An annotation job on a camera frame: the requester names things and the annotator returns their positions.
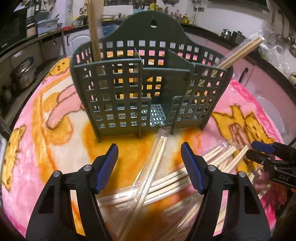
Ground pink bear printed blanket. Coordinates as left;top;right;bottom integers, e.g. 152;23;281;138
0;56;287;241

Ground green plastic utensil holder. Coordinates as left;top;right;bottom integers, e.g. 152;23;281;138
70;16;234;139

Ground stacked steel pots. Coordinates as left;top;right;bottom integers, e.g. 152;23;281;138
10;58;36;92

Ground grey storage shelf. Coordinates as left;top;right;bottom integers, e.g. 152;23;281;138
0;27;66;139

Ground pile of chopsticks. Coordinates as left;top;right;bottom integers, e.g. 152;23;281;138
97;144;272;241

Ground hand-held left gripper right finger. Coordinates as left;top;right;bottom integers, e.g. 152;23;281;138
180;142;272;241

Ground large steel kettle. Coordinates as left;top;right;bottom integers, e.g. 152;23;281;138
231;31;246;42

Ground white lower kitchen cabinet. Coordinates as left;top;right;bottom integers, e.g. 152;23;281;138
63;29;92;57

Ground wooden chopstick pair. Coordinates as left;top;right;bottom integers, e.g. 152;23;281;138
84;0;105;75
116;130;168;241
213;30;270;71

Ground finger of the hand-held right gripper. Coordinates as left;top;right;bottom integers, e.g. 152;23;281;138
252;140;296;154
246;149;275;165

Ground blue plastic container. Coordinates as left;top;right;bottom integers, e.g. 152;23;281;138
37;19;58;35

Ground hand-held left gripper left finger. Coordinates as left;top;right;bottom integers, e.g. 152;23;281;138
25;143;119;241

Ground steel slotted ladle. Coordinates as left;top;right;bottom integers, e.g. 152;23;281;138
279;13;287;42

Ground clear plastic bag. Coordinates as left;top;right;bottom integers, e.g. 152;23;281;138
259;44;287;70

